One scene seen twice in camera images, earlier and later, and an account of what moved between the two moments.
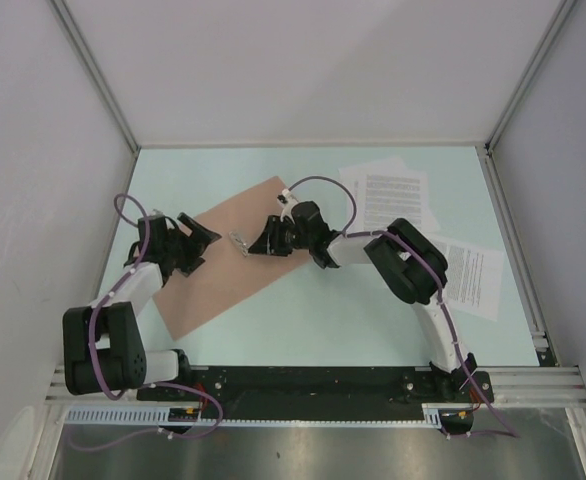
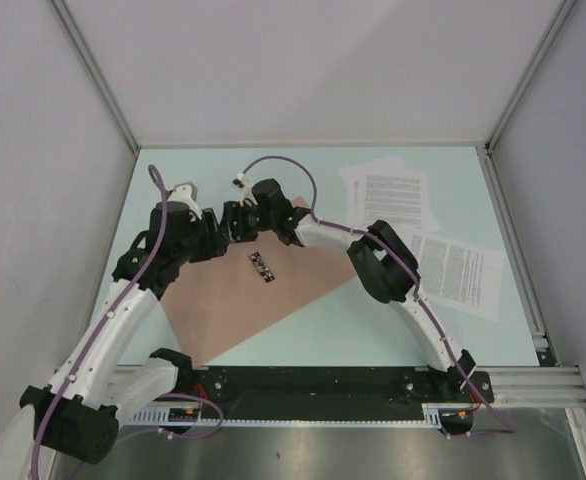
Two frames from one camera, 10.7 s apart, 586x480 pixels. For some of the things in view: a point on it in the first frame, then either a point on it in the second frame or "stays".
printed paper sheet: (474, 280) stays
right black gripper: (269, 242) -> (233, 212)
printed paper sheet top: (385, 196) stays
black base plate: (316, 388) stays
